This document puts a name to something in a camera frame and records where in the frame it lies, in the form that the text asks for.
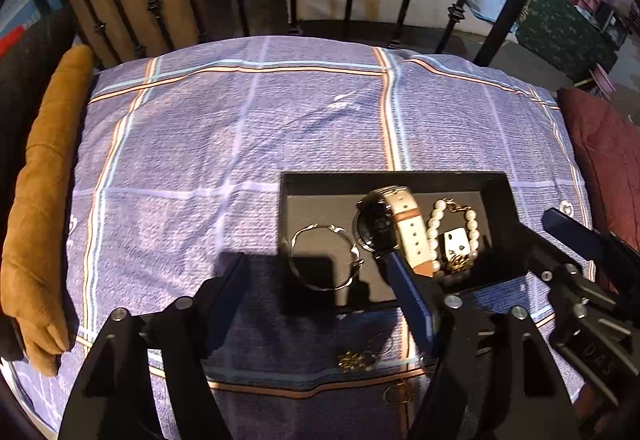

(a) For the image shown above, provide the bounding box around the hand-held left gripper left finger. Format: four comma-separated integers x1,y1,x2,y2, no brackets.
59,252,248,440

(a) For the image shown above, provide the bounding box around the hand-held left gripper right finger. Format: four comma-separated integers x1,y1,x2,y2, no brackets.
387,251,581,440

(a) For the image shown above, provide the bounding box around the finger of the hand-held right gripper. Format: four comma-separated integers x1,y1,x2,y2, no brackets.
541,206,640,291
515,220,621,311

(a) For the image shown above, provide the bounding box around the gold flower brooch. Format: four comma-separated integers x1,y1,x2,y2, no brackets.
336,334,393,375

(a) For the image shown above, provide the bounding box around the gold ring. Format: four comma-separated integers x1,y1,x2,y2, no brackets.
382,380,415,406

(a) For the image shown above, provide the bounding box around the black jewelry tray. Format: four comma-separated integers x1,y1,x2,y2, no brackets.
279,171,532,315

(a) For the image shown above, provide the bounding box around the white square charm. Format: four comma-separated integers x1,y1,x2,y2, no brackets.
440,228,471,261

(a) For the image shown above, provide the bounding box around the silver bangle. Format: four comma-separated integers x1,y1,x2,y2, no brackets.
291,223,366,291

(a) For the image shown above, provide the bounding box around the maroon quilted blanket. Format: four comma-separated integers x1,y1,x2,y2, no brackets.
556,87,640,265

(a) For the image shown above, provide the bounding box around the pink stool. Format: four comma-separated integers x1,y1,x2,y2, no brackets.
590,64,618,100

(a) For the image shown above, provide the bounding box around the purple plaid blanket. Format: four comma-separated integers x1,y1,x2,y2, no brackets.
10,36,596,440

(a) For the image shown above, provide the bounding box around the green patterned cloth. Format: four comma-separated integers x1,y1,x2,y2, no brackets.
515,0,618,80

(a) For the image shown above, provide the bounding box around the dark framed screen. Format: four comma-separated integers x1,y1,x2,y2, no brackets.
597,2,628,45

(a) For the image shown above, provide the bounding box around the mustard cushion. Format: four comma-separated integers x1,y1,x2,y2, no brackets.
0,44,96,377

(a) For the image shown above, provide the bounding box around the red cloth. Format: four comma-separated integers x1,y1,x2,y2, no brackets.
0,24,38,58

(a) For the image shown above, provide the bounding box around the white strap wristwatch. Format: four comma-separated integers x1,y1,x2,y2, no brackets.
352,185,436,278

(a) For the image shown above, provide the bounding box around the pearl bracelet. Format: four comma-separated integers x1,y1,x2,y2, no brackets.
426,199,482,281

